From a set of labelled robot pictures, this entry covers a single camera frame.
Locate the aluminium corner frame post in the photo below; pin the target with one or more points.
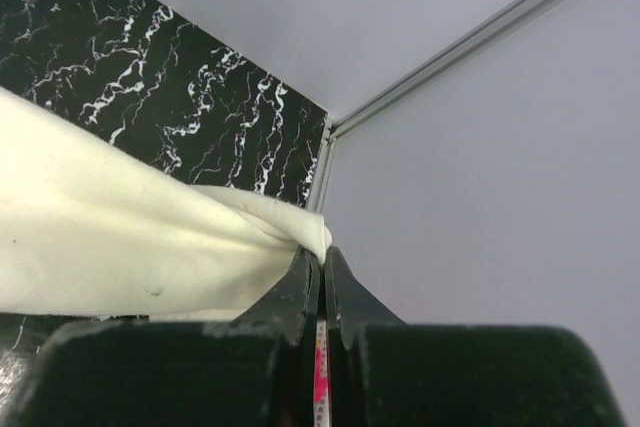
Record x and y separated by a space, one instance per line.
506 20

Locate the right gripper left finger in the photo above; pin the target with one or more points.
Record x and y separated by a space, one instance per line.
255 370

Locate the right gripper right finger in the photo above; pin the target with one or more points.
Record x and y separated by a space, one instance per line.
386 372

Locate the white t shirt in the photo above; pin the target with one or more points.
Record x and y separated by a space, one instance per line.
88 230

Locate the pink t shirt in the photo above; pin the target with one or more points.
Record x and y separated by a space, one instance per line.
321 393

